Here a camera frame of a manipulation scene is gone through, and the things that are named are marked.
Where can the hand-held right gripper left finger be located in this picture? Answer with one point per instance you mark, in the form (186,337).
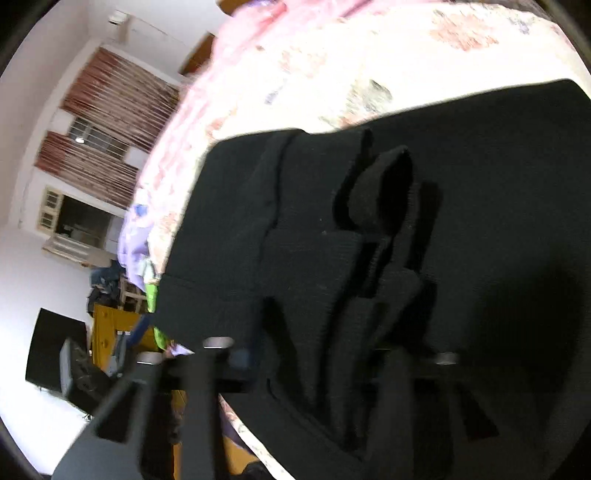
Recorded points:
(240,362)

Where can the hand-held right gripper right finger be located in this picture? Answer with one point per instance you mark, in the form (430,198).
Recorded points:
(392,392)

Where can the black pants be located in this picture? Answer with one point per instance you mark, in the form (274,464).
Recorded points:
(485,184)

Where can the green cloth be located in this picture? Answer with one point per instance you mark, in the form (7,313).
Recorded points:
(152,295)

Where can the wooden stool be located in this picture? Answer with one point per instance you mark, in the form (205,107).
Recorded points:
(131,293)

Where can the yellow wooden cabinet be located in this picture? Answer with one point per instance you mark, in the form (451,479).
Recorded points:
(108,332)

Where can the grey speaker box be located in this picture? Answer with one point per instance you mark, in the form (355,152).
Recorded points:
(81,378)

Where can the purple pillow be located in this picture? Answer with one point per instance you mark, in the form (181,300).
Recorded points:
(134,240)

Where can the black television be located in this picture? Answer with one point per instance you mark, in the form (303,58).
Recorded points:
(53,350)

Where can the barred window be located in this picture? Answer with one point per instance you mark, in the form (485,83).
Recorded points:
(97,138)

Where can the pink quilt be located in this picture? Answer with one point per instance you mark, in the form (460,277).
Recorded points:
(240,69)

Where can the brown patterned curtain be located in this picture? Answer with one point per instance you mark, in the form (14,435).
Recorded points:
(120,92)

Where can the wooden nightstand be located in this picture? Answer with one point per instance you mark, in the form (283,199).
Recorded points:
(198,53)

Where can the bed with floral sheet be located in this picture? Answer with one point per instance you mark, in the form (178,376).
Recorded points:
(415,69)

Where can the white air conditioner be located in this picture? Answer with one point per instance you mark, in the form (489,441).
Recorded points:
(118,19)

